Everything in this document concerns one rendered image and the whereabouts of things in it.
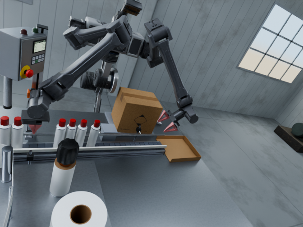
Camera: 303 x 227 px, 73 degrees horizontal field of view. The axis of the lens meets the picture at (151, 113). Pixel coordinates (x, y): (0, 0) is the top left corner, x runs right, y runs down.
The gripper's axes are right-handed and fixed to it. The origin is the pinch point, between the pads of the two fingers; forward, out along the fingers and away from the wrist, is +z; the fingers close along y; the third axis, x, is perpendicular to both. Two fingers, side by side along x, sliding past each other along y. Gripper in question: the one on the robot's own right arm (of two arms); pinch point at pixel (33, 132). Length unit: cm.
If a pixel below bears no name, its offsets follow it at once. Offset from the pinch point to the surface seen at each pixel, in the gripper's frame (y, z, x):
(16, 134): -6.2, 11.8, 12.5
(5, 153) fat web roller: -9.4, 6.9, -5.7
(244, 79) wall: 442, 9, 223
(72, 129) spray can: 19.0, 8.2, 12.3
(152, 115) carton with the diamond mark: 79, 6, 30
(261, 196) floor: 294, 108, -5
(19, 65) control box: -7.0, -23.7, 14.1
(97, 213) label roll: 22.3, 10.3, -36.7
